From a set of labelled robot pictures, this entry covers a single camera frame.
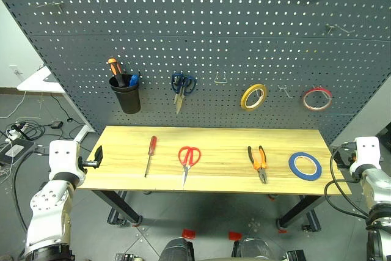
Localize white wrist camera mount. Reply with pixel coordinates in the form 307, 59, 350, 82
349, 136, 383, 174
48, 139, 87, 182

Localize grey metal pegboard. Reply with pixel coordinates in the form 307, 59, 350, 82
0, 0, 391, 146

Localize red handled screwdriver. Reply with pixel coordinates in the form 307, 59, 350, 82
144, 136, 158, 178

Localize black plastic cup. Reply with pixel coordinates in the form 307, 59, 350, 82
109, 73, 142, 114

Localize white floor cable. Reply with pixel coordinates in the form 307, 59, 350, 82
0, 89, 42, 121

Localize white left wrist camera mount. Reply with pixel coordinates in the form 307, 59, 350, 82
48, 139, 87, 182

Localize orange and black pliers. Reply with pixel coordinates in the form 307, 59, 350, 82
247, 145, 269, 185

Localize black floor cable bundle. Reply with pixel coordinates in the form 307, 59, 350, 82
5, 119, 74, 142

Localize red handled scissors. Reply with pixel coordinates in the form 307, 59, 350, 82
178, 146, 202, 189

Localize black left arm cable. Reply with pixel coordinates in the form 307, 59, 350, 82
11, 150, 36, 233

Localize white desk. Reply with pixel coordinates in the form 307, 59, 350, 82
16, 65, 96, 134

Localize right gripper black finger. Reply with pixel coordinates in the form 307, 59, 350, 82
334, 150, 346, 169

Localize orange and black screwdriver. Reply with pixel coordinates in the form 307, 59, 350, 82
107, 57, 126, 87

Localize white power strip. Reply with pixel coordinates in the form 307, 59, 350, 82
5, 128, 24, 143

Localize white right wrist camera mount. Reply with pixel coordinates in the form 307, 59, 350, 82
349, 136, 383, 174

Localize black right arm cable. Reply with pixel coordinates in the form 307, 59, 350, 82
323, 146, 372, 222

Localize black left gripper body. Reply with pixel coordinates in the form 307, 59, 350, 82
78, 156, 96, 171

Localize black table leg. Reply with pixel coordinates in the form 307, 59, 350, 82
91, 190, 144, 228
276, 194, 328, 233

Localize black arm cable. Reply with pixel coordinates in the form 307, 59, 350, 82
323, 146, 372, 222
11, 150, 36, 233

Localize blue handled scissors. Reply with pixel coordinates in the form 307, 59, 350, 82
170, 73, 197, 115

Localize blue tape roll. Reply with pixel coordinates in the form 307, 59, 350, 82
288, 152, 323, 182

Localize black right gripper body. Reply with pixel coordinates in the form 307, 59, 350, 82
342, 142, 358, 170

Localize blue handled tool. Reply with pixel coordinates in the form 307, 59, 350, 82
128, 71, 141, 87

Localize yellow tape roll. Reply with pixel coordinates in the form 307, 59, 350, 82
239, 83, 268, 111

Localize thin red tape roll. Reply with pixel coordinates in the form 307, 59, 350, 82
302, 87, 333, 112

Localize grey flat device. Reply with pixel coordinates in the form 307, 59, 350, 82
0, 138, 36, 166

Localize light wooden table top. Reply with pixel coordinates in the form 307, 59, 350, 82
75, 125, 353, 197

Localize dark rounded shape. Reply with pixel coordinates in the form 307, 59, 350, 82
233, 235, 285, 261
158, 237, 196, 261

